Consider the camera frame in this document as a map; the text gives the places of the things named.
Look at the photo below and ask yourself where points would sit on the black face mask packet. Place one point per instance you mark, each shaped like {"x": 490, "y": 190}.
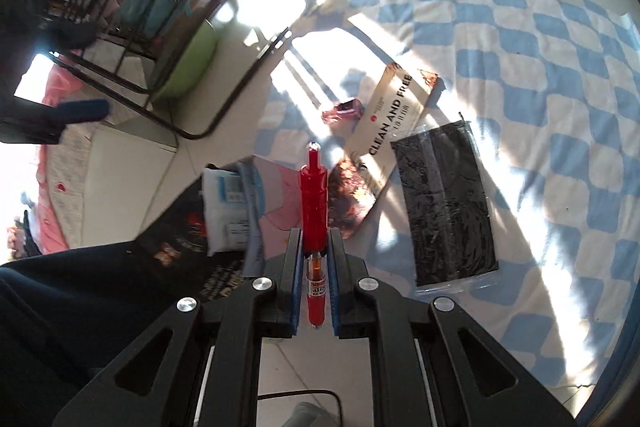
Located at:
{"x": 445, "y": 207}

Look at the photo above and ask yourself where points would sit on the person's dark clothing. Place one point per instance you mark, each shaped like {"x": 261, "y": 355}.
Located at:
{"x": 75, "y": 332}

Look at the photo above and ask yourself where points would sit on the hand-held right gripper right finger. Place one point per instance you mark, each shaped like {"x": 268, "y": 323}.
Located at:
{"x": 334, "y": 287}

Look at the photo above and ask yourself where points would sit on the blue white checkered blanket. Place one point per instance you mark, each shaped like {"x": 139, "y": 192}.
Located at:
{"x": 550, "y": 107}

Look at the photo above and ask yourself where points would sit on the green cushion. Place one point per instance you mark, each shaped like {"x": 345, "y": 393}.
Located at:
{"x": 187, "y": 67}

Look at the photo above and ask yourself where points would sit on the pink cardboard box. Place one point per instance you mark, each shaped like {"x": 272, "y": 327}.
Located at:
{"x": 280, "y": 197}

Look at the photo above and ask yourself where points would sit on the white blue-edged tissue pack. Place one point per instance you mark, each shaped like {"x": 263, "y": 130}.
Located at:
{"x": 225, "y": 212}

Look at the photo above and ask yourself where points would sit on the red pen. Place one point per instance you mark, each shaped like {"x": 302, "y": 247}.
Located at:
{"x": 312, "y": 197}

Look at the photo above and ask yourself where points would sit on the pink quilt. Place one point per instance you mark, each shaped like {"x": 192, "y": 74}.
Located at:
{"x": 55, "y": 187}

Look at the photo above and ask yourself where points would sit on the black snack bag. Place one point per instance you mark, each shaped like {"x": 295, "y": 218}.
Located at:
{"x": 175, "y": 232}

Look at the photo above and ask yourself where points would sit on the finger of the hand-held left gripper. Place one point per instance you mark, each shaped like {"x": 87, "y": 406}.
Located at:
{"x": 85, "y": 109}

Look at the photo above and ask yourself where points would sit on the beige flat packet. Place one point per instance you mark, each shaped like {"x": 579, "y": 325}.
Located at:
{"x": 395, "y": 117}

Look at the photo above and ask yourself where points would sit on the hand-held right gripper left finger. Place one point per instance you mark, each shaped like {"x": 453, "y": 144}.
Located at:
{"x": 298, "y": 287}

